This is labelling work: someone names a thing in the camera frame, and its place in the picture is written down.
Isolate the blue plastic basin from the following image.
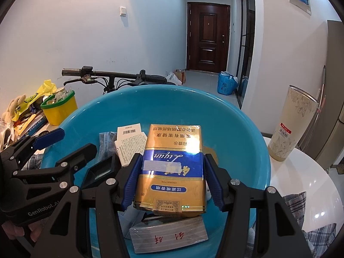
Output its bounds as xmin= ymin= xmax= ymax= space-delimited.
xmin=40 ymin=84 xmax=271 ymax=258

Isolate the white printed box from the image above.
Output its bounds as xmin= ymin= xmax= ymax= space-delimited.
xmin=114 ymin=124 xmax=148 ymax=167

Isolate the blue plastic packet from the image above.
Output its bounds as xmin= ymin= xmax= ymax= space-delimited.
xmin=98 ymin=132 xmax=120 ymax=164

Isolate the beige floral tumbler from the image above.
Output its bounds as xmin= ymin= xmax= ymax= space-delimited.
xmin=267 ymin=85 xmax=319 ymax=162

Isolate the white plastic bag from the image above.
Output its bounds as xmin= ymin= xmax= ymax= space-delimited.
xmin=164 ymin=71 xmax=183 ymax=86

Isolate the grey striped box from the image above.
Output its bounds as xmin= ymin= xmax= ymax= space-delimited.
xmin=129 ymin=216 xmax=209 ymax=254

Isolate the black bicycle handlebar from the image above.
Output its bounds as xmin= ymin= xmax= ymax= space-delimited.
xmin=61 ymin=66 xmax=175 ymax=96

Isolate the beige plush toy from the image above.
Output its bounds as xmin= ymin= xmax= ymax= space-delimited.
xmin=1 ymin=94 xmax=27 ymax=121

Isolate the blue bag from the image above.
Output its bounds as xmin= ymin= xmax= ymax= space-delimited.
xmin=217 ymin=71 xmax=240 ymax=96

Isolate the black framed glass door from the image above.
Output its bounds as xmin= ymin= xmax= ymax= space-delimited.
xmin=236 ymin=0 xmax=256 ymax=108

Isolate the dark brown door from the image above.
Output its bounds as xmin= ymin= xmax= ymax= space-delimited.
xmin=187 ymin=2 xmax=231 ymax=74

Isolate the yellow plastic bag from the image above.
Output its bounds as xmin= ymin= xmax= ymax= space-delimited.
xmin=11 ymin=79 xmax=58 ymax=121

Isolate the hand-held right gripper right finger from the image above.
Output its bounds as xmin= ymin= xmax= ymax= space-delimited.
xmin=205 ymin=153 xmax=307 ymax=258

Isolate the person's left hand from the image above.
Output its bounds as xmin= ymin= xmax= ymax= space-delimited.
xmin=1 ymin=215 xmax=45 ymax=241

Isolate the stack of books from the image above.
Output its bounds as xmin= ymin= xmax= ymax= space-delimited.
xmin=13 ymin=110 xmax=50 ymax=137

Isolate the blue plaid cloth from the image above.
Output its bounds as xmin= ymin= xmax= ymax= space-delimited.
xmin=23 ymin=153 xmax=338 ymax=258

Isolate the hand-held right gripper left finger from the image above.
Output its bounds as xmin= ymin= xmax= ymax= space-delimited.
xmin=35 ymin=153 xmax=143 ymax=258

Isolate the yellow container with green rim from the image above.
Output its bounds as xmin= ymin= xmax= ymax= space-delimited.
xmin=40 ymin=87 xmax=78 ymax=126

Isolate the grey refrigerator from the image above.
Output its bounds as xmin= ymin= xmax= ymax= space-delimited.
xmin=304 ymin=20 xmax=344 ymax=170

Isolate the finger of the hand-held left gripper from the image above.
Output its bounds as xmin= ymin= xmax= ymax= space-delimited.
xmin=11 ymin=144 xmax=98 ymax=183
xmin=0 ymin=128 xmax=66 ymax=172

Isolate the gold and blue carton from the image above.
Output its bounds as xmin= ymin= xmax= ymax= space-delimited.
xmin=134 ymin=124 xmax=207 ymax=217

